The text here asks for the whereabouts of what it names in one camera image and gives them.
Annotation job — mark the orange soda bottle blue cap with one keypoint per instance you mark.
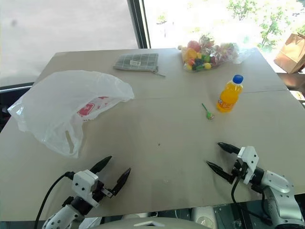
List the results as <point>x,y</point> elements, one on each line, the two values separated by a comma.
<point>229,95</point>

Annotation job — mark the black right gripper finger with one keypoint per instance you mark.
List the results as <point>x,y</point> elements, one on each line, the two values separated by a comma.
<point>220,170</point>
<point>227,146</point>

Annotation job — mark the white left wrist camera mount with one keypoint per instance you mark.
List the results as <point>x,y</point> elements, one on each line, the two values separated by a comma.
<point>85,184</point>

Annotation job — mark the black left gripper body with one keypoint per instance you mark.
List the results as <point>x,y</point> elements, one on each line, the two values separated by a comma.
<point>103,188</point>

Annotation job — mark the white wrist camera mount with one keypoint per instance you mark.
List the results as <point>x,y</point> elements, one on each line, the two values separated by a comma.
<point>249,162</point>
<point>85,184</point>

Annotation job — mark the brown paper bag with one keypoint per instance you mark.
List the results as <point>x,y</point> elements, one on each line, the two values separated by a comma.
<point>291,56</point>

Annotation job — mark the green checked fabric pouch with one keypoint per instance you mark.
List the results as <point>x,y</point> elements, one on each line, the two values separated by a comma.
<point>137,61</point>

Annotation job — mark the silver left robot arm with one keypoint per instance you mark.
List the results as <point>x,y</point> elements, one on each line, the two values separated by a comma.
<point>65,214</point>

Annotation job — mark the black window frame post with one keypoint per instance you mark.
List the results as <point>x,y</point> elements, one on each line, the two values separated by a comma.
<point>140,23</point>

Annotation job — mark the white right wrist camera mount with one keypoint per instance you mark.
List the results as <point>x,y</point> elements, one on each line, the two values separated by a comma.
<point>249,162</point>

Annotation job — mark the green stick lollipop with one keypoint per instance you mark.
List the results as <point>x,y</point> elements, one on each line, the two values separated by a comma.
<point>207,113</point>

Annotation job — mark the white plastic shopping bag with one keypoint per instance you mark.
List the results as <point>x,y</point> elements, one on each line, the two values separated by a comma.
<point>59,100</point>

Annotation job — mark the clear bag of toy fruit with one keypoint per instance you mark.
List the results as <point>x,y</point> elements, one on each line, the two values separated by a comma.
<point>205,56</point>

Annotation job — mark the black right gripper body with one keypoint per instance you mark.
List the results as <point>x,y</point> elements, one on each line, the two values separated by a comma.
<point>238,167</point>

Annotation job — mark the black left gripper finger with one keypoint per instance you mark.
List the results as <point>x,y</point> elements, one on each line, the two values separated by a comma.
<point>122,180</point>
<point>100,165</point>

